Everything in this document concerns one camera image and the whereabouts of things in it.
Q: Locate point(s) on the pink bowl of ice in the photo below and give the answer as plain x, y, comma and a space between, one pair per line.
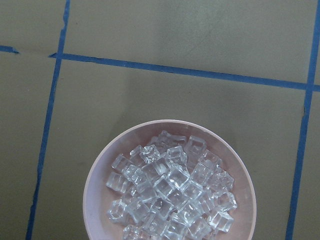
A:
97, 198

